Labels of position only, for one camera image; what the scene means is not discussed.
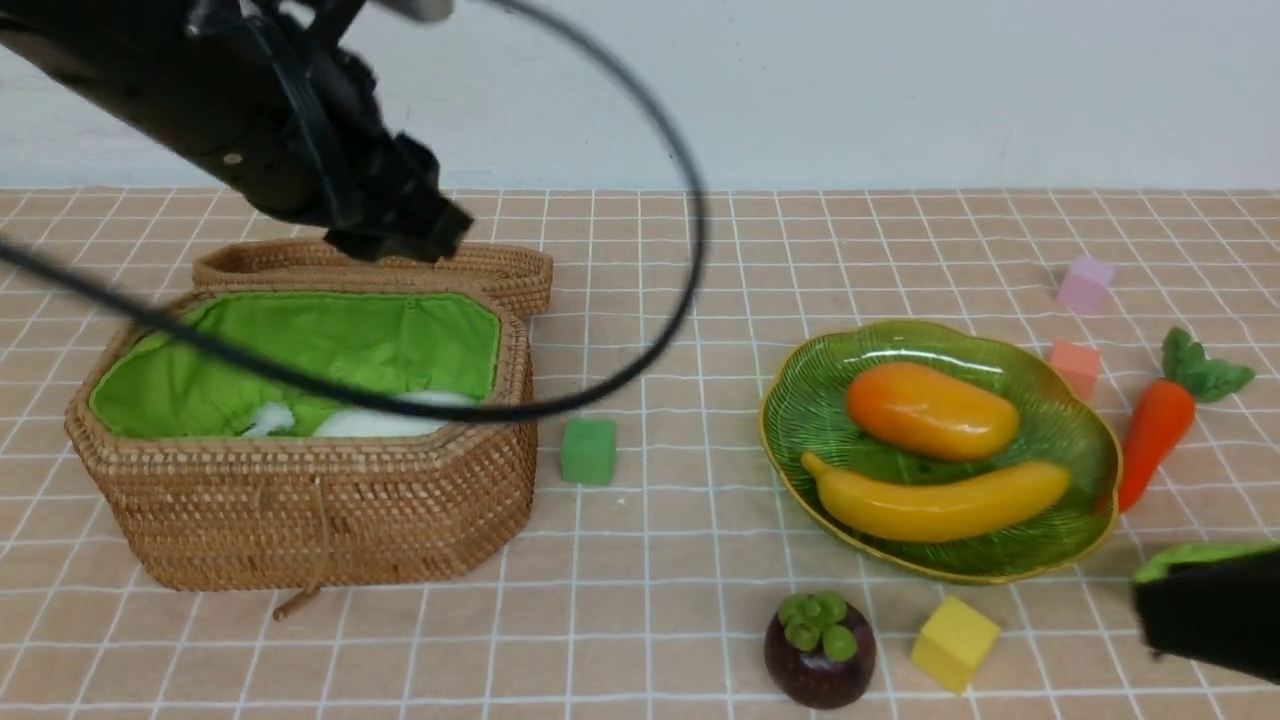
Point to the dark purple mangosteen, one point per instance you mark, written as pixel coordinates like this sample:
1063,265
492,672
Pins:
820,651

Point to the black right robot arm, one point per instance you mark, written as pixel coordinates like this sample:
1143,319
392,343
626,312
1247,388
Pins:
1217,604

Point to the green glass leaf plate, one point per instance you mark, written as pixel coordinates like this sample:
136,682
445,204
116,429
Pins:
804,411

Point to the orange foam cube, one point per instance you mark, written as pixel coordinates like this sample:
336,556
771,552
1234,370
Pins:
1079,365

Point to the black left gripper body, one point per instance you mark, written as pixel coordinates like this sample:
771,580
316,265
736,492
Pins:
401,211

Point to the woven wicker basket green lining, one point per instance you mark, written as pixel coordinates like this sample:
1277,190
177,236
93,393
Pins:
158,428

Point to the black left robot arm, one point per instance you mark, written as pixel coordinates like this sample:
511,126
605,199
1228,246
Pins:
274,108

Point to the green foam cube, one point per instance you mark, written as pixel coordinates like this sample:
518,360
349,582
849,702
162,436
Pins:
588,452

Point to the orange plastic carrot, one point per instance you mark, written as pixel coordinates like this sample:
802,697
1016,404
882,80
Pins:
1167,409

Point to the woven wicker basket lid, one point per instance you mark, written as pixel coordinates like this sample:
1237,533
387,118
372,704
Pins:
518,278

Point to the yellow foam cube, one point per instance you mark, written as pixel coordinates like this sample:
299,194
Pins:
953,644

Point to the yellow plastic banana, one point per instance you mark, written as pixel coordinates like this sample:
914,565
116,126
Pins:
947,512

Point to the orange yellow plastic mango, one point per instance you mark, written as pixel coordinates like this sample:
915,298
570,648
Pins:
928,413

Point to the pink foam cube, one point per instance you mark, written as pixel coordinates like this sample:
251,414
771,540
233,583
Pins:
1086,285

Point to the green plastic cucumber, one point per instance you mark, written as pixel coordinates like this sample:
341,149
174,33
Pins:
1160,566

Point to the white plastic radish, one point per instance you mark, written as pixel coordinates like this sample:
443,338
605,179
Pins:
275,419

